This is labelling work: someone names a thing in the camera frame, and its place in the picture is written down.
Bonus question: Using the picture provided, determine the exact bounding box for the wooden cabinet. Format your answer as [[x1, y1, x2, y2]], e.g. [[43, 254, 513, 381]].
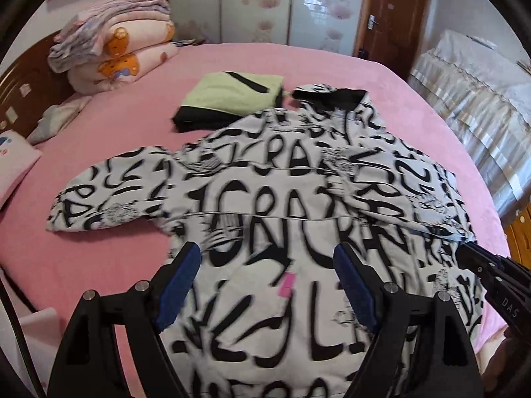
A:
[[505, 205, 531, 269]]

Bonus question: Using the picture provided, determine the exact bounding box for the black cable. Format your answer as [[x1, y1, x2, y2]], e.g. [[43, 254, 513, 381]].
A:
[[0, 276, 45, 398]]

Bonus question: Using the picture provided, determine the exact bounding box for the brown wooden door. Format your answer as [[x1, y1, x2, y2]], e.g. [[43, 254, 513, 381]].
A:
[[353, 0, 432, 76]]

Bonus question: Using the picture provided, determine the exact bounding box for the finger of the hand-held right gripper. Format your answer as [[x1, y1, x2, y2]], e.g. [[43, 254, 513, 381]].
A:
[[458, 253, 500, 299], [456, 241, 515, 274]]

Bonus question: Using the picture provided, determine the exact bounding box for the stack of folded blankets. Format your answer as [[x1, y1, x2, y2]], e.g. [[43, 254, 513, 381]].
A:
[[48, 0, 172, 71]]

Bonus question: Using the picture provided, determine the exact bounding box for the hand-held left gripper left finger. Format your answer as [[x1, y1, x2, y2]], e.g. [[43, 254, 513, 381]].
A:
[[47, 241, 202, 398]]

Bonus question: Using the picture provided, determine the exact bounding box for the folded pink bear-print quilt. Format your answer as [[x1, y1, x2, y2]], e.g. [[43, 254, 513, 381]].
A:
[[66, 20, 180, 97]]

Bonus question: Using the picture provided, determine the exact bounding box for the pink pillow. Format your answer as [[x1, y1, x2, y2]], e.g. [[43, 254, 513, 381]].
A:
[[0, 129, 43, 210]]

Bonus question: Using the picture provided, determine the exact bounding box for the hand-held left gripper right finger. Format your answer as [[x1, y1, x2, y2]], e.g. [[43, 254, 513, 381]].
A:
[[333, 242, 484, 398]]

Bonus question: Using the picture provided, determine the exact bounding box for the person's right hand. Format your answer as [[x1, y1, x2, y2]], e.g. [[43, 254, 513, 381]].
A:
[[487, 325, 528, 382]]

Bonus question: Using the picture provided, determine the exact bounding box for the wooden headboard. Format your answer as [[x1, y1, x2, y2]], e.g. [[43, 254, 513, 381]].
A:
[[0, 31, 77, 139]]

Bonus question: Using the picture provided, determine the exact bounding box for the floral sliding-door wardrobe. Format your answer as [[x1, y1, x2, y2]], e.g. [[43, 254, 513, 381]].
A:
[[166, 0, 368, 56]]

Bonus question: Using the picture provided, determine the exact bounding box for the pink bed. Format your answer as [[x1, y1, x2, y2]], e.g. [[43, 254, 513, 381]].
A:
[[0, 42, 513, 398]]

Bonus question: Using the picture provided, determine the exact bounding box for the white lace-covered furniture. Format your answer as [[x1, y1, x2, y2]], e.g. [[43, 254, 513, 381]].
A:
[[407, 29, 531, 233]]

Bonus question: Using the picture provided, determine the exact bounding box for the folded green and black garment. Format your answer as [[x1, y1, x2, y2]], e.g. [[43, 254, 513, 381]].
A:
[[173, 72, 284, 134]]

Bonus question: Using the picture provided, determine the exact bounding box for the grey white crumpled cloth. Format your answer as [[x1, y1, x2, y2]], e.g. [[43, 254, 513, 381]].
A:
[[27, 95, 93, 145]]

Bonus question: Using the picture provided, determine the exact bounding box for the white black-lettered print jacket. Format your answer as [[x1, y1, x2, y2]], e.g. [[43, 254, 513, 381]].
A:
[[46, 84, 486, 398]]

